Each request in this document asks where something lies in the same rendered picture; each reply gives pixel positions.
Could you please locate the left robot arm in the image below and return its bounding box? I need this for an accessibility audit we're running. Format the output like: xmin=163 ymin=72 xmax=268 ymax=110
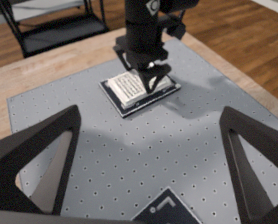
xmin=124 ymin=0 xmax=199 ymax=41

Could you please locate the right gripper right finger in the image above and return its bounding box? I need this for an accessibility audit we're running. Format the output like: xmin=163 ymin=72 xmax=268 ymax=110
xmin=219 ymin=106 xmax=278 ymax=224

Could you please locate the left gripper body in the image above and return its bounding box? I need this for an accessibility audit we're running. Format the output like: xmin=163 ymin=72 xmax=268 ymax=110
xmin=115 ymin=13 xmax=186 ymax=79

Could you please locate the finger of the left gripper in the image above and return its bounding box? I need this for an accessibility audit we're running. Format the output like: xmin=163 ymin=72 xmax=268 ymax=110
xmin=139 ymin=63 xmax=172 ymax=94
xmin=113 ymin=45 xmax=133 ymax=72

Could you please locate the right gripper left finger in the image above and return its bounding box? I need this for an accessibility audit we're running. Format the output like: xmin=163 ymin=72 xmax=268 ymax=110
xmin=0 ymin=104 xmax=82 ymax=216

